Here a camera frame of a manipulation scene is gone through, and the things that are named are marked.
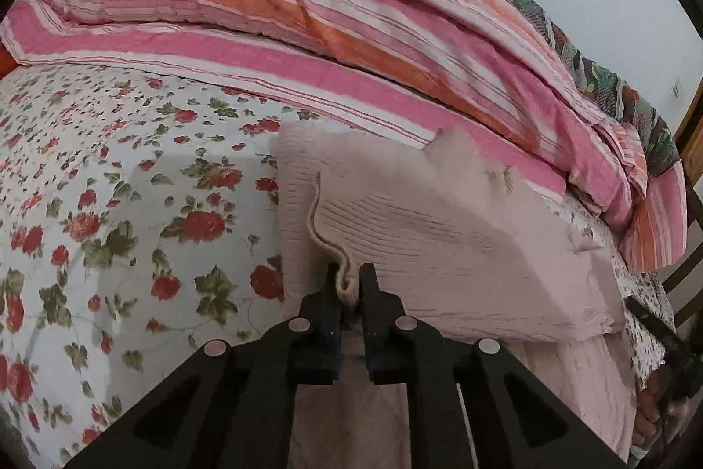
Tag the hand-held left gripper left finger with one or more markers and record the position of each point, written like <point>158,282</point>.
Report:
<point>328,334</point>

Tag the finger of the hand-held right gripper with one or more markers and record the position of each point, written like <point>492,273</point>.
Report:
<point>648,320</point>

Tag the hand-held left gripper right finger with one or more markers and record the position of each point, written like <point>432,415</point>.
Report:
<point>374,337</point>

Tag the pink knitted garment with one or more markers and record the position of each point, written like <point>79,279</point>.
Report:
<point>439,238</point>

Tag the person's right hand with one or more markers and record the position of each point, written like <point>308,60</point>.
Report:
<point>651,408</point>

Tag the wooden chair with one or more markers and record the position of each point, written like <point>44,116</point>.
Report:
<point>684,271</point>

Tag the brown wooden door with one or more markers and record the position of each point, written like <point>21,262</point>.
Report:
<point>691,123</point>

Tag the floral bed sheet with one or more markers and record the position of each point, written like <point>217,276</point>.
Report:
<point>137,205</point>

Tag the green brown patterned blanket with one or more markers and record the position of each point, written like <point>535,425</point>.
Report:
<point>604,79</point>

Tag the pink orange striped quilt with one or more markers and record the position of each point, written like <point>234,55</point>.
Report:
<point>357,24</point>

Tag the red cloth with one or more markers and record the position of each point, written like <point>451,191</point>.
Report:
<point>5,62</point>

